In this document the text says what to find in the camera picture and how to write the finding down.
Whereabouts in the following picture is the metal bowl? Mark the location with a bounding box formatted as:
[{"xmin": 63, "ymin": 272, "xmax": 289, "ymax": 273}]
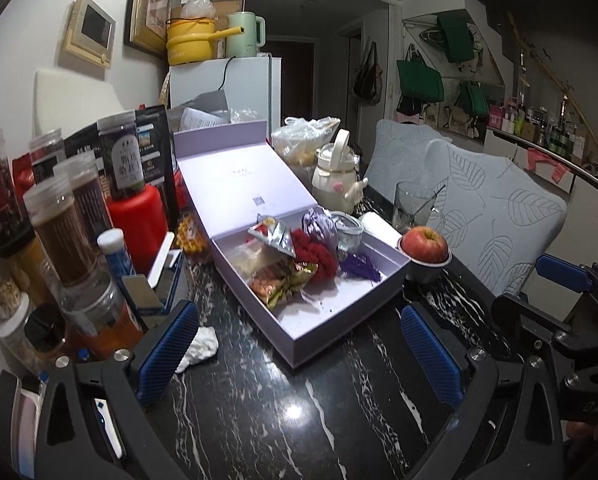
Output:
[{"xmin": 397, "ymin": 237, "xmax": 454, "ymax": 285}]

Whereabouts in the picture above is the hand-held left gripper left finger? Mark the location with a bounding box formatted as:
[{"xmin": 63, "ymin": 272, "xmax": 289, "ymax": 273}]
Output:
[{"xmin": 36, "ymin": 300, "xmax": 200, "ymax": 480}]

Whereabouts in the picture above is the crumpled white plastic bag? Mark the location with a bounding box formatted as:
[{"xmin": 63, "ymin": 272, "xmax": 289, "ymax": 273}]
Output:
[{"xmin": 179, "ymin": 0, "xmax": 218, "ymax": 22}]

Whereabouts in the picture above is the glass mug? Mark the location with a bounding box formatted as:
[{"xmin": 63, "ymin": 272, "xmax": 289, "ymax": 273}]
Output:
[{"xmin": 392, "ymin": 181, "xmax": 448, "ymax": 236}]

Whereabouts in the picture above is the bamboo pole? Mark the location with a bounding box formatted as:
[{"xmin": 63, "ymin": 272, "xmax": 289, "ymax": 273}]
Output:
[{"xmin": 509, "ymin": 12, "xmax": 598, "ymax": 161}]

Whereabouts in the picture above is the row of bottles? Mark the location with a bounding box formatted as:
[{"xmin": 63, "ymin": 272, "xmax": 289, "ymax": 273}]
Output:
[{"xmin": 489, "ymin": 95, "xmax": 590, "ymax": 161}]

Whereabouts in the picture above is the clear plastic bag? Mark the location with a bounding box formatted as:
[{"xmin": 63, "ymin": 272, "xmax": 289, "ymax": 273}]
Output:
[{"xmin": 270, "ymin": 116, "xmax": 341, "ymax": 166}]

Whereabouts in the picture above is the cluster of clear food jars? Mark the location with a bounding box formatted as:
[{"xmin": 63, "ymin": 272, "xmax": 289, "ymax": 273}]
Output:
[{"xmin": 0, "ymin": 110, "xmax": 148, "ymax": 376}]

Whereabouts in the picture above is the leaf-pattern covered chair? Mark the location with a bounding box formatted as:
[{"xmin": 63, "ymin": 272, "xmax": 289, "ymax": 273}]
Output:
[
  {"xmin": 424, "ymin": 139, "xmax": 568, "ymax": 306},
  {"xmin": 363, "ymin": 119, "xmax": 452, "ymax": 206}
]

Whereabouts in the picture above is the white crumpled tissue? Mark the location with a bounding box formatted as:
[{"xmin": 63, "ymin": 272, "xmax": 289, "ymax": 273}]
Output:
[{"xmin": 175, "ymin": 326, "xmax": 220, "ymax": 374}]

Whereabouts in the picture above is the purple tassel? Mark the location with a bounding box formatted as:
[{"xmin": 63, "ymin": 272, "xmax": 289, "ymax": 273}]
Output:
[{"xmin": 339, "ymin": 252, "xmax": 383, "ymax": 283}]

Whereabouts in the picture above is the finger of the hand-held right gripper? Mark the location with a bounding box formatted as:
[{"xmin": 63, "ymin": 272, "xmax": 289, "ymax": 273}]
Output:
[
  {"xmin": 491, "ymin": 291, "xmax": 576, "ymax": 353},
  {"xmin": 535, "ymin": 254, "xmax": 598, "ymax": 311}
]

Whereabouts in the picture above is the framed picture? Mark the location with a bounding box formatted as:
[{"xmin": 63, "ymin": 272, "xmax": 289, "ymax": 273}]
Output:
[{"xmin": 124, "ymin": 0, "xmax": 176, "ymax": 59}]

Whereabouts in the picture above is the red apple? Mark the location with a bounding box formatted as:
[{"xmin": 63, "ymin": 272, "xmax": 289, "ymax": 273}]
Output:
[{"xmin": 402, "ymin": 226, "xmax": 450, "ymax": 264}]

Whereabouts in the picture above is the yellow pot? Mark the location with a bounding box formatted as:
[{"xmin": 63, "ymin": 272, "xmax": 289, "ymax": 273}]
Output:
[{"xmin": 165, "ymin": 17, "xmax": 230, "ymax": 67}]

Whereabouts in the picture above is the grey paper bag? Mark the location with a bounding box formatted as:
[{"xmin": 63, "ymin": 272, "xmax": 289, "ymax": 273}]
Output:
[{"xmin": 179, "ymin": 91, "xmax": 231, "ymax": 134}]

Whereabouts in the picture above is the person's right hand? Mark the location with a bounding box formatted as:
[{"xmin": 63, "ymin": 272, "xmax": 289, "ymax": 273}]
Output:
[{"xmin": 564, "ymin": 420, "xmax": 598, "ymax": 462}]

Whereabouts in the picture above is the white cabinet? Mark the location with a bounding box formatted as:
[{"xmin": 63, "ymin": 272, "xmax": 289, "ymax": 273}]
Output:
[{"xmin": 484, "ymin": 127, "xmax": 598, "ymax": 262}]

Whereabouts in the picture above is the black power cord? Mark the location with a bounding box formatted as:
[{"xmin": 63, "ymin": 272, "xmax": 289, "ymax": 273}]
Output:
[{"xmin": 218, "ymin": 57, "xmax": 236, "ymax": 94}]

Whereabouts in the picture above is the black printed foil bag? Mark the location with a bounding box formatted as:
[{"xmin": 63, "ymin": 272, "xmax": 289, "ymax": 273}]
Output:
[{"xmin": 134, "ymin": 105, "xmax": 180, "ymax": 231}]

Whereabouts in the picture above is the lavender gift box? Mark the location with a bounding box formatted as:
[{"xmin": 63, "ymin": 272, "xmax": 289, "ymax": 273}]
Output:
[{"xmin": 173, "ymin": 120, "xmax": 413, "ymax": 370}]

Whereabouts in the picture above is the silver flat carton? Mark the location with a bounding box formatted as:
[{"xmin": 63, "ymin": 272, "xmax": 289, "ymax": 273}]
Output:
[{"xmin": 122, "ymin": 274, "xmax": 166, "ymax": 314}]

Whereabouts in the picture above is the black handbag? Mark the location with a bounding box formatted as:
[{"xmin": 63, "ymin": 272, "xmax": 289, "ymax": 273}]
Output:
[{"xmin": 353, "ymin": 42, "xmax": 383, "ymax": 106}]

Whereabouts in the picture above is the white tissue pack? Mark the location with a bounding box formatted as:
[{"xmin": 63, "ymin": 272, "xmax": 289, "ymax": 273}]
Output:
[{"xmin": 360, "ymin": 211, "xmax": 405, "ymax": 246}]

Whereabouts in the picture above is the green tote bag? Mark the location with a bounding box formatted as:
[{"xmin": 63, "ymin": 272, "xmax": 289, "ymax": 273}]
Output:
[
  {"xmin": 436, "ymin": 10, "xmax": 476, "ymax": 64},
  {"xmin": 459, "ymin": 82, "xmax": 490, "ymax": 117},
  {"xmin": 396, "ymin": 59, "xmax": 445, "ymax": 104}
]

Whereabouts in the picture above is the lavender brocade pouch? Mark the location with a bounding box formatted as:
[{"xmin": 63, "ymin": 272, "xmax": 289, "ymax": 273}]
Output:
[{"xmin": 301, "ymin": 208, "xmax": 339, "ymax": 251}]

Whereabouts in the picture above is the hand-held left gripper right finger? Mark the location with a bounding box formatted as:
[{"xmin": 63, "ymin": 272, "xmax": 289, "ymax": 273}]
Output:
[{"xmin": 400, "ymin": 304, "xmax": 566, "ymax": 480}]

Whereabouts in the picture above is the gold candy bag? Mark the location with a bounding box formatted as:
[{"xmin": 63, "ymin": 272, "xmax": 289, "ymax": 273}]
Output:
[{"xmin": 249, "ymin": 260, "xmax": 321, "ymax": 309}]

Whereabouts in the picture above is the beige tote bag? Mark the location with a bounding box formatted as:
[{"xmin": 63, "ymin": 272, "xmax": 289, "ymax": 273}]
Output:
[{"xmin": 441, "ymin": 105, "xmax": 472, "ymax": 134}]

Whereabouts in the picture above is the red canister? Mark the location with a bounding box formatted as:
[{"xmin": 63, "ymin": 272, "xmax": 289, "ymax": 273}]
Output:
[{"xmin": 106, "ymin": 185, "xmax": 170, "ymax": 276}]

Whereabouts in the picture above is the pink cloth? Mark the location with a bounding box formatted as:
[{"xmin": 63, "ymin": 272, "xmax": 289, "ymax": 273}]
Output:
[{"xmin": 526, "ymin": 147, "xmax": 574, "ymax": 184}]

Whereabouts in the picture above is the red fuzzy sock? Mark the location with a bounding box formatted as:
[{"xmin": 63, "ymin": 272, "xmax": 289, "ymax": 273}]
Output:
[{"xmin": 289, "ymin": 228, "xmax": 341, "ymax": 286}]

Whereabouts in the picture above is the cream character teapot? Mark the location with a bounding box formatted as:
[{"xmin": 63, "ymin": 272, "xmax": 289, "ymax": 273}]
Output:
[{"xmin": 311, "ymin": 129, "xmax": 370, "ymax": 214}]

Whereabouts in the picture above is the silver snack packet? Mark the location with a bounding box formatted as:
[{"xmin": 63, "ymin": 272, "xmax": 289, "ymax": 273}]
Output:
[{"xmin": 247, "ymin": 215, "xmax": 298, "ymax": 259}]

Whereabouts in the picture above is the blue white bottle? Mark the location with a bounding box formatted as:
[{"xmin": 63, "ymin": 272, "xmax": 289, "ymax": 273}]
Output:
[{"xmin": 98, "ymin": 228, "xmax": 136, "ymax": 281}]

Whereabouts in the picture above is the translucent zip bag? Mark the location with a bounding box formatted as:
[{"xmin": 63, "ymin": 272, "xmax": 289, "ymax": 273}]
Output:
[{"xmin": 227, "ymin": 245, "xmax": 280, "ymax": 282}]

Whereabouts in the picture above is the white refrigerator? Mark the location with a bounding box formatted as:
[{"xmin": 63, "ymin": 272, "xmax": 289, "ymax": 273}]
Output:
[{"xmin": 168, "ymin": 55, "xmax": 284, "ymax": 144}]

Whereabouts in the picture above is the wall intercom panel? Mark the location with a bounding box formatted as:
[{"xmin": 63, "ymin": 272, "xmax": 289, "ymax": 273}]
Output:
[{"xmin": 62, "ymin": 0, "xmax": 118, "ymax": 69}]

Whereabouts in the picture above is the green kettle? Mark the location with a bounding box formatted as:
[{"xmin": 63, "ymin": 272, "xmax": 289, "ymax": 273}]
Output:
[{"xmin": 225, "ymin": 11, "xmax": 267, "ymax": 60}]

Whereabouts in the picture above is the metal stirrer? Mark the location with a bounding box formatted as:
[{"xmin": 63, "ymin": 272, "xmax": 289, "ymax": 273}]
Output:
[{"xmin": 412, "ymin": 185, "xmax": 448, "ymax": 217}]

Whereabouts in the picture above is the yellow waffle snack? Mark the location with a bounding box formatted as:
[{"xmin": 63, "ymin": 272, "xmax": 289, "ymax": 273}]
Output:
[{"xmin": 175, "ymin": 215, "xmax": 208, "ymax": 256}]

